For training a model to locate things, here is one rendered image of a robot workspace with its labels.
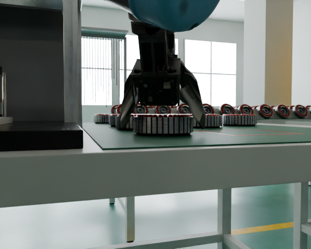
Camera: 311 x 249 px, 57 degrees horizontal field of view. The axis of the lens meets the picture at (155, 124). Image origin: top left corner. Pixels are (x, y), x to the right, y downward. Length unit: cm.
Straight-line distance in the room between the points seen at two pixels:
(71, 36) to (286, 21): 407
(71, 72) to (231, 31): 790
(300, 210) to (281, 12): 325
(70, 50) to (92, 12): 671
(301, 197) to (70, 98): 140
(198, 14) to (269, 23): 416
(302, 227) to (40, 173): 162
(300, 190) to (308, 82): 535
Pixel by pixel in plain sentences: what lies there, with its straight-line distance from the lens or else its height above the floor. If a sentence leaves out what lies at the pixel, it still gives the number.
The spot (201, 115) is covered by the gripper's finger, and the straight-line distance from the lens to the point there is 50.
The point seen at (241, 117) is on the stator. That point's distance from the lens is 93.
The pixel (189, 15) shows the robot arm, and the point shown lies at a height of 86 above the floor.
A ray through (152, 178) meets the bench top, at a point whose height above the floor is 72.
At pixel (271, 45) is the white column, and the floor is 171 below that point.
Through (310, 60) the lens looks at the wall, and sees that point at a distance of 702.
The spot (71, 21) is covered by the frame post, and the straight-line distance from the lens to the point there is 69.
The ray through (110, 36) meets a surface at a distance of 432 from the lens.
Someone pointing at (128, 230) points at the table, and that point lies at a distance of 187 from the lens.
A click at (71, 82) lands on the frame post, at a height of 86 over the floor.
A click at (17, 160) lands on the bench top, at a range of 31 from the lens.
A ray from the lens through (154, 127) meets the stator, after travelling 49.
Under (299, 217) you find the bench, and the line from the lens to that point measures 179.
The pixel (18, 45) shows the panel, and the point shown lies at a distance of 84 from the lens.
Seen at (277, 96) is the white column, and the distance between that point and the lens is 432.
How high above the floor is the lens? 79
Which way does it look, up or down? 2 degrees down
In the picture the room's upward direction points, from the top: straight up
